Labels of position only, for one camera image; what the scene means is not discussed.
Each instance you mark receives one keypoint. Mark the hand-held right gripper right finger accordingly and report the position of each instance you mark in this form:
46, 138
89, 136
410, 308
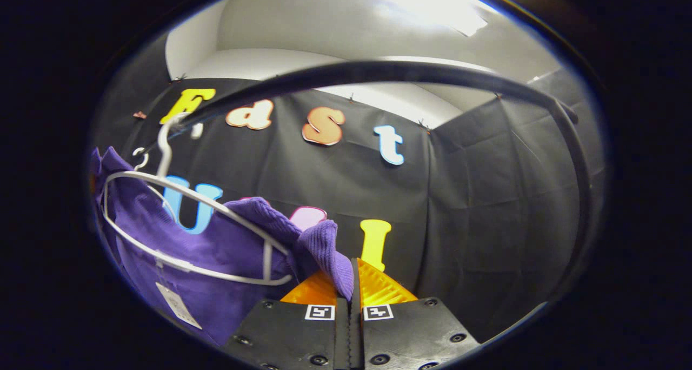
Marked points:
356, 326

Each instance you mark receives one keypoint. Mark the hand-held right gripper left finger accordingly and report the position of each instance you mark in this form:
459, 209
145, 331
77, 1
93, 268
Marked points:
292, 332

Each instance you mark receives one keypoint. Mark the purple knit garment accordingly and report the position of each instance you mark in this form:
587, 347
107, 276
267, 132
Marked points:
216, 251

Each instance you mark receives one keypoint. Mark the large white clothes hanger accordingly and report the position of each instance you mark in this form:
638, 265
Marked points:
165, 153

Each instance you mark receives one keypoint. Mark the black clothes rack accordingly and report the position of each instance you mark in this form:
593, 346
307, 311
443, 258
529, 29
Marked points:
378, 70

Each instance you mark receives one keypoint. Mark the black backdrop cloth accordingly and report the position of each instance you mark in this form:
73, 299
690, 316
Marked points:
486, 197

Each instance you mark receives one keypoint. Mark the large ceiling light panel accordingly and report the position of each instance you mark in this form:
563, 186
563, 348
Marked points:
427, 2

